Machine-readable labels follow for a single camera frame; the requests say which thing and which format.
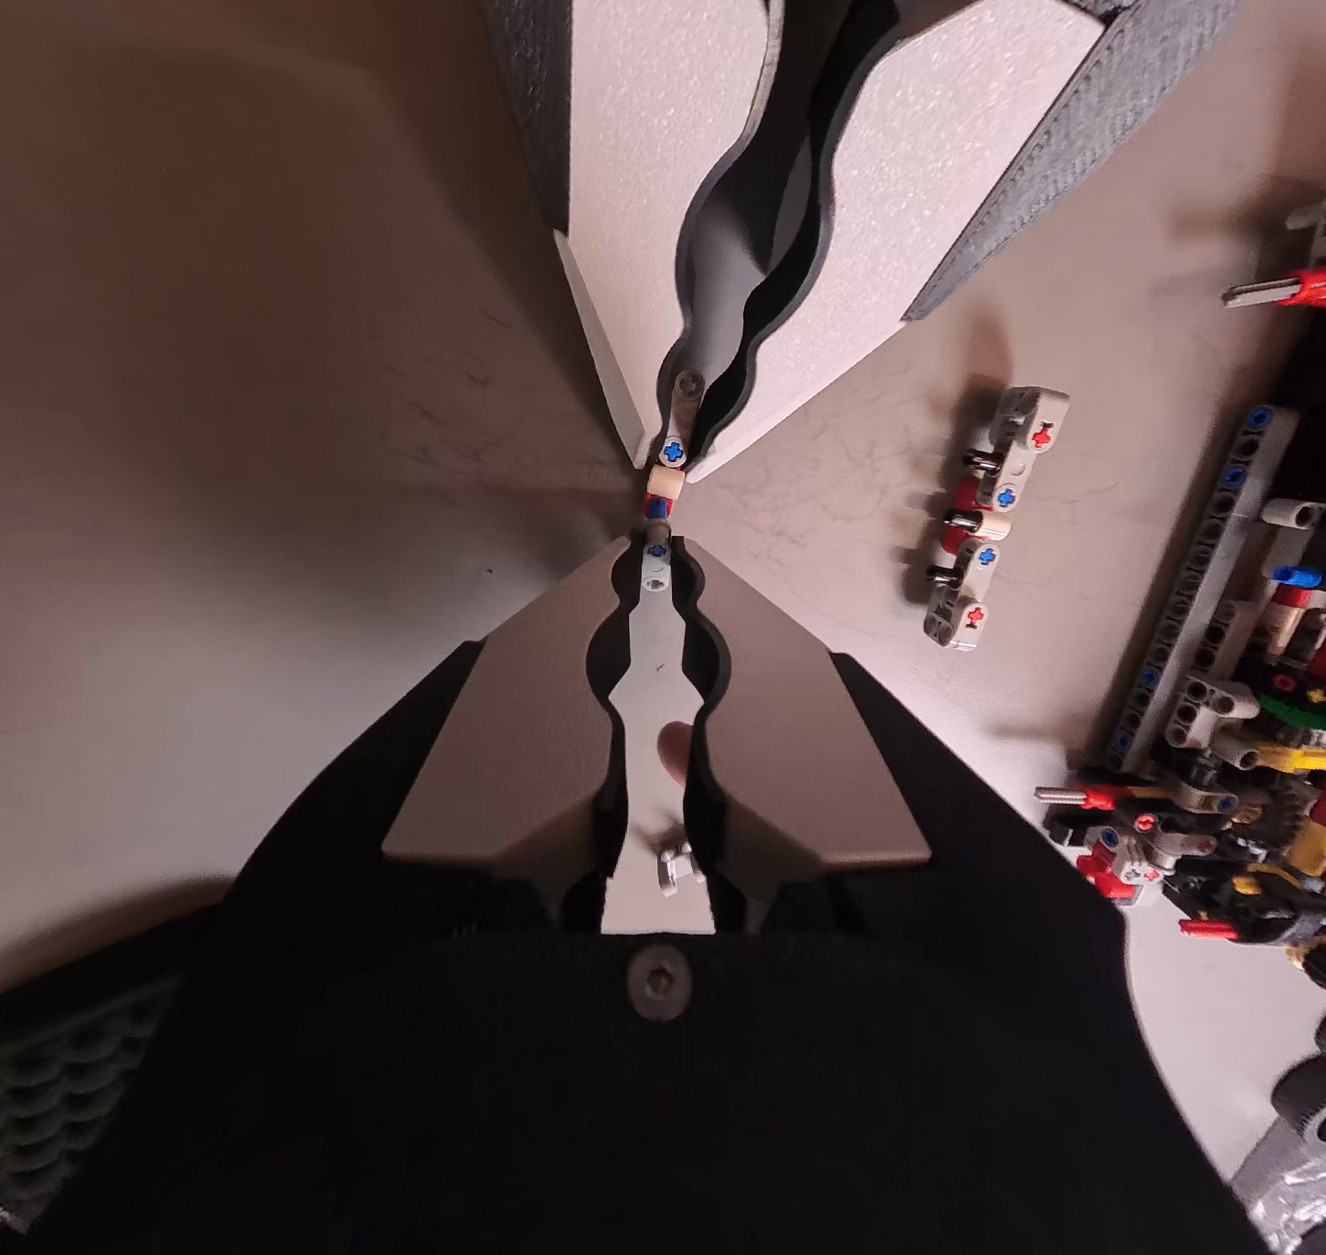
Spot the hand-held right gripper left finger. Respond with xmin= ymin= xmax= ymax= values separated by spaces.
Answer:
xmin=382 ymin=532 xmax=635 ymax=931

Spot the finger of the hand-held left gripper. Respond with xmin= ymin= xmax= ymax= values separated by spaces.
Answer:
xmin=684 ymin=0 xmax=1108 ymax=484
xmin=553 ymin=0 xmax=788 ymax=474

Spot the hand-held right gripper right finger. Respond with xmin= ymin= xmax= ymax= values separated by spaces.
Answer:
xmin=681 ymin=532 xmax=933 ymax=931

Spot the grey lego assembly with pins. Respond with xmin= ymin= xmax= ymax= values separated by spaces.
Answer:
xmin=923 ymin=384 xmax=1072 ymax=650

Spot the partly built lego car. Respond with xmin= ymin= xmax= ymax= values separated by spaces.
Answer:
xmin=1036 ymin=202 xmax=1326 ymax=976

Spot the black lego tire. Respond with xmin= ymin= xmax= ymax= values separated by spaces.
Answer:
xmin=1273 ymin=1052 xmax=1326 ymax=1132

